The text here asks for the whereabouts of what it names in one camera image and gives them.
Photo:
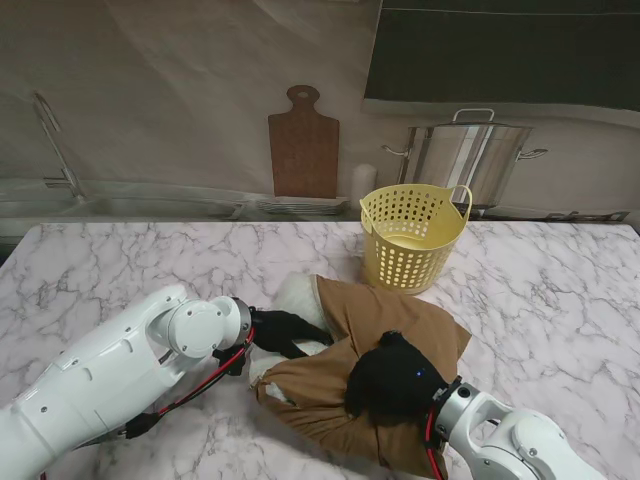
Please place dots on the stack of white plates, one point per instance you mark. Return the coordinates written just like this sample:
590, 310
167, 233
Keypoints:
300, 205

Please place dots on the brown pillowcase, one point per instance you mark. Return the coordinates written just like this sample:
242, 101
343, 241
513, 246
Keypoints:
400, 310

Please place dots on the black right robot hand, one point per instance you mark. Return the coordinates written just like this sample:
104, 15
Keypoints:
395, 380

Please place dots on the black stove grate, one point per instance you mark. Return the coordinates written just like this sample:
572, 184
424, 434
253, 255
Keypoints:
600, 216

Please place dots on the large steel stock pot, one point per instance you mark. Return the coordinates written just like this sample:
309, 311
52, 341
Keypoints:
475, 160

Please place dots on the brown wooden cutting board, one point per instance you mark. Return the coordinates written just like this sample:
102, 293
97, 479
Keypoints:
302, 150

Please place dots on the white cylindrical candle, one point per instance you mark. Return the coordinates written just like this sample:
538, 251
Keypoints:
363, 182

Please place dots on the dark range hood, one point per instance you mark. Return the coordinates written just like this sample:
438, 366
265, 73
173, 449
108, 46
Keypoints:
500, 50

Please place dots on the chrome kitchen faucet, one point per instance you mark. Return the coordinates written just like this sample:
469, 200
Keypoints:
76, 190

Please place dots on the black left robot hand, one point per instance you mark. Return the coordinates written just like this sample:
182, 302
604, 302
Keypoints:
285, 332

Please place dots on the steel kitchen sink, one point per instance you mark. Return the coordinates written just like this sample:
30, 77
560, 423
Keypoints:
125, 207

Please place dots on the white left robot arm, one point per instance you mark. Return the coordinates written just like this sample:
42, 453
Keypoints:
100, 380

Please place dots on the white pillow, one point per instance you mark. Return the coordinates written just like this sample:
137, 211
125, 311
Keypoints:
300, 295

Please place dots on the yellow perforated laundry basket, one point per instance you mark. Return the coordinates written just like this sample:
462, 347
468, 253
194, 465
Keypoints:
445, 225

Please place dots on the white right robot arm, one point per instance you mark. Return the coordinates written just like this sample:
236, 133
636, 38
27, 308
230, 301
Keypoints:
525, 440

